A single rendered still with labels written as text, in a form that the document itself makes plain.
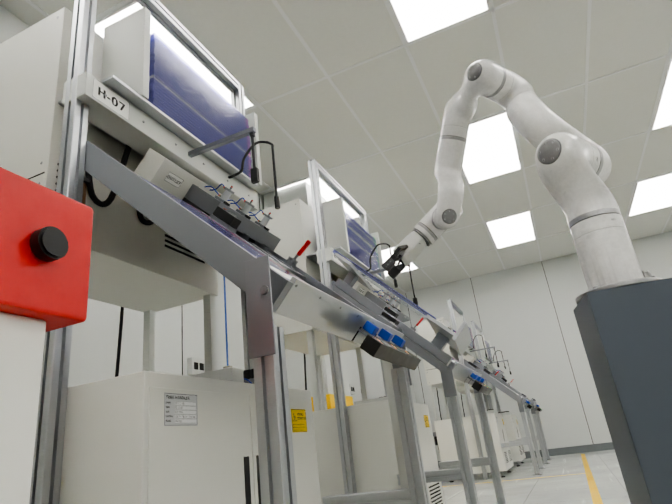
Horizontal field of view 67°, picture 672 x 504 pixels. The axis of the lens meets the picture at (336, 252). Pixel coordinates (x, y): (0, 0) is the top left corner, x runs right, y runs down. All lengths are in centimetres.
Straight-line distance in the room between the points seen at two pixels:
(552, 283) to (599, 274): 777
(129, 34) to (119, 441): 114
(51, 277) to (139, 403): 42
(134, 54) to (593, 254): 133
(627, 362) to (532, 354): 767
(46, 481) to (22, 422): 50
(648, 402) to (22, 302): 112
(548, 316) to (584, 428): 174
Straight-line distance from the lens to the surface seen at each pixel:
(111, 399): 109
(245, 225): 158
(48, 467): 115
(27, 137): 161
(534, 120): 154
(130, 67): 163
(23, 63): 181
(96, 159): 134
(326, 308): 104
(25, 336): 68
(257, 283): 87
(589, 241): 135
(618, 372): 124
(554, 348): 891
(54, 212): 72
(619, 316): 126
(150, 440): 104
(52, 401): 116
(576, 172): 137
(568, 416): 884
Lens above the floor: 44
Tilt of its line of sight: 21 degrees up
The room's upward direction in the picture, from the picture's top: 7 degrees counter-clockwise
